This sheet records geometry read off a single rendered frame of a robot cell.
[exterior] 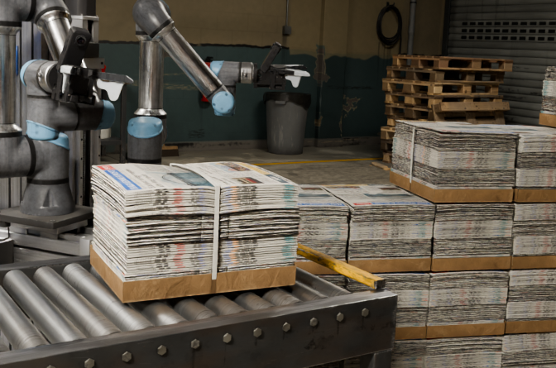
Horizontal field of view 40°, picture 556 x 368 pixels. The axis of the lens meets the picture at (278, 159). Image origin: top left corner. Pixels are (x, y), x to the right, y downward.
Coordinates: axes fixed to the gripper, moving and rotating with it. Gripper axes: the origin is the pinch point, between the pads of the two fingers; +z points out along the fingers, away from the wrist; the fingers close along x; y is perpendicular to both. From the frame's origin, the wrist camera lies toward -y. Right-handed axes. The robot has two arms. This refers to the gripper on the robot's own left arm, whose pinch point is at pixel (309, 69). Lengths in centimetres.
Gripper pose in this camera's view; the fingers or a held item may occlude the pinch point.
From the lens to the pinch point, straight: 276.5
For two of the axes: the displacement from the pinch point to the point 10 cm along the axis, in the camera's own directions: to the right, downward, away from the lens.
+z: 10.0, 0.4, 0.5
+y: -0.5, 9.6, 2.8
